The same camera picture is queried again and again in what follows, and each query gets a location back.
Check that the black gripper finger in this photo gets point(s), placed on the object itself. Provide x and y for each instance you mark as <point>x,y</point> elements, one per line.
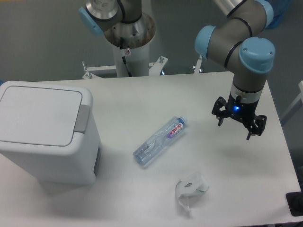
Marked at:
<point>219,110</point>
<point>255,125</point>

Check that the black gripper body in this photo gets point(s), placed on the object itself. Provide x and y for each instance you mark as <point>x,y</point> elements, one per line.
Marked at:
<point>241,112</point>

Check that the white push-top trash can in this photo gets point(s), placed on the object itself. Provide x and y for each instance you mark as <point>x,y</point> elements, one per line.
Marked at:
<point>50,131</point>

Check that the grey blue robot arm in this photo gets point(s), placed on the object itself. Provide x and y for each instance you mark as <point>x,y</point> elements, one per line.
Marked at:
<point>236,46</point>

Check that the crushed clear plastic bottle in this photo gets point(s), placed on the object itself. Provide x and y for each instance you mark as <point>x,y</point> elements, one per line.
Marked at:
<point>169,132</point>

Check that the crumpled white paper wrapper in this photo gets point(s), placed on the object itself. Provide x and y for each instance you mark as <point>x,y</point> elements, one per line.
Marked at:
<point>188,191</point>

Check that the black clamp at table edge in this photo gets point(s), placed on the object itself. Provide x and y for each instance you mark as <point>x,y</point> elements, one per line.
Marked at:
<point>295,203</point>

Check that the blue plastic bag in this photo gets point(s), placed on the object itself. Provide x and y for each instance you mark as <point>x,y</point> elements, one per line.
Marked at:
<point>279,8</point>

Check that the white furniture frame right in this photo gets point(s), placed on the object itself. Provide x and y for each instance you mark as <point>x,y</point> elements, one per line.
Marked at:
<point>294,106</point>

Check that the white pedestal base frame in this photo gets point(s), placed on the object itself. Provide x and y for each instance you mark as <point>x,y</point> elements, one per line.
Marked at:
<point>126,69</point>

